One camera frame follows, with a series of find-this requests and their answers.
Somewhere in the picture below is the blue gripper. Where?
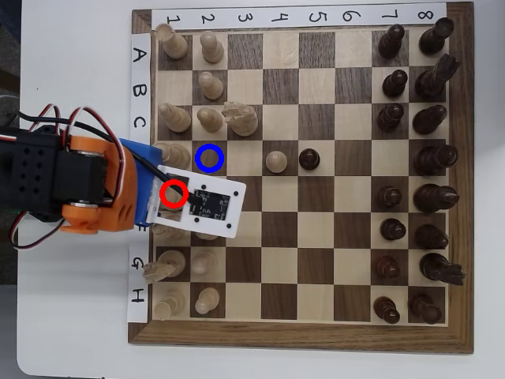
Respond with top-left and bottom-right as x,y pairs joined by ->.
118,137 -> 165,234

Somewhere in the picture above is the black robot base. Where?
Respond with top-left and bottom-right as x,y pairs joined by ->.
11,207 -> 66,227

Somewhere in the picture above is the light wooden queen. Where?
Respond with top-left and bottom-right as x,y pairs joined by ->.
151,141 -> 192,171

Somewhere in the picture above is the light wooden knight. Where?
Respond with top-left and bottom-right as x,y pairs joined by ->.
220,101 -> 260,138
141,249 -> 186,285

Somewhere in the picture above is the white letter label strip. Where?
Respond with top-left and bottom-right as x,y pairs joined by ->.
126,32 -> 153,324

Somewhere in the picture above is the light wooden rook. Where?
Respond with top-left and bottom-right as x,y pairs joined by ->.
153,289 -> 186,321
154,22 -> 189,61

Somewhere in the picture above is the dark wooden pawn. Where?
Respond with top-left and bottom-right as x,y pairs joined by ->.
298,148 -> 321,171
372,255 -> 401,280
381,69 -> 410,99
377,23 -> 406,59
380,218 -> 407,242
376,103 -> 406,133
372,295 -> 402,326
376,185 -> 404,210

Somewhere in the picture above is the wooden chessboard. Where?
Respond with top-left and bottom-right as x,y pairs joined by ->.
127,1 -> 476,355

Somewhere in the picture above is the white number label strip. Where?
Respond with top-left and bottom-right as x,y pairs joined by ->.
151,2 -> 448,29

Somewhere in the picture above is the dark wooden king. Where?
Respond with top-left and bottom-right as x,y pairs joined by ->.
413,183 -> 461,214

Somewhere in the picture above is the dark wooden bishop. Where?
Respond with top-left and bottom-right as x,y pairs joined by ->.
412,104 -> 449,135
413,223 -> 450,250

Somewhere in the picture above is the dark wooden queen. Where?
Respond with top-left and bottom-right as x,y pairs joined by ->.
413,144 -> 459,177

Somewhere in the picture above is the dark wooden knight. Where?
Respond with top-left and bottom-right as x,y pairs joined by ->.
413,53 -> 461,102
418,252 -> 467,287

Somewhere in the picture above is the dark wooden rook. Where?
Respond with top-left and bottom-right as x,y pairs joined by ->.
417,17 -> 456,55
407,293 -> 443,326

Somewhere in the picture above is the red white black servo wire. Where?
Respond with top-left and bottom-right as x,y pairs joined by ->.
29,103 -> 133,201
7,208 -> 66,250

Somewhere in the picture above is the black camera cable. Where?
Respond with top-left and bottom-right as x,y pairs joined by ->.
17,110 -> 202,206

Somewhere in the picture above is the white camera mount with board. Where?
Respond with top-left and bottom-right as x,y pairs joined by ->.
144,165 -> 248,239

